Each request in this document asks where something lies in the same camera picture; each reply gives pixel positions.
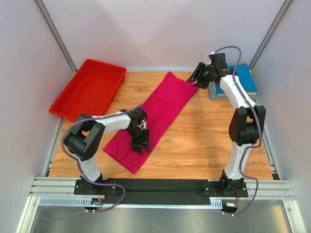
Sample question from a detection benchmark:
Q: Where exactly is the magenta t shirt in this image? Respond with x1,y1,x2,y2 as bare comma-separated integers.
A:
103,72,198,174

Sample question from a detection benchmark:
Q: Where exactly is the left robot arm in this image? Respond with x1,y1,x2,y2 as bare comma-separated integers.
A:
61,106,150,196

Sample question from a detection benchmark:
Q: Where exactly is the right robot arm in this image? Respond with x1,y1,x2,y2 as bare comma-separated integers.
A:
187,52,266,197

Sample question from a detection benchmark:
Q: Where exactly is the grey folded t shirt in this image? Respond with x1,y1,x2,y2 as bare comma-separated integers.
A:
208,82,257,100

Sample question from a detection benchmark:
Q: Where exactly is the blue folded t shirt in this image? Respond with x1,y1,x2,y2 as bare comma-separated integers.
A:
227,63,258,93

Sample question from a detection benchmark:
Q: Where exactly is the beige folded t shirt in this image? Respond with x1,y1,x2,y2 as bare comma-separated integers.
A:
214,83,257,96

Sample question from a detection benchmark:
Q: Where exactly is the red plastic bin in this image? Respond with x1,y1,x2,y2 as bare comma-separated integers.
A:
49,59,127,121

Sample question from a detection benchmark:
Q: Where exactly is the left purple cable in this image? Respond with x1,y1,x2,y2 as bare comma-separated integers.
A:
60,103,142,213

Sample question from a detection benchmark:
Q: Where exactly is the purple cable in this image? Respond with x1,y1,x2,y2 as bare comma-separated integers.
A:
60,103,142,213
210,45,263,216

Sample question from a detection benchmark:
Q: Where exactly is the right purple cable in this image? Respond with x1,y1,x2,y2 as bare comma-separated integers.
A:
210,45,263,216

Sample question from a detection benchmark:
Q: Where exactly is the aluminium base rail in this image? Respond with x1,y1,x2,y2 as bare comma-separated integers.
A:
30,177,295,213

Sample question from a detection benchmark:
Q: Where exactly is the right frame post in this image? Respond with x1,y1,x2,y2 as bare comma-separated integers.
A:
249,0,294,71

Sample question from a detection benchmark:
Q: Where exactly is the frame post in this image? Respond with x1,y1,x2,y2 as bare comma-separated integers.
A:
33,0,77,73
249,0,294,71

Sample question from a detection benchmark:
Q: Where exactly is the left frame post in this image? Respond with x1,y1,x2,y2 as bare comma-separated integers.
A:
33,0,77,73

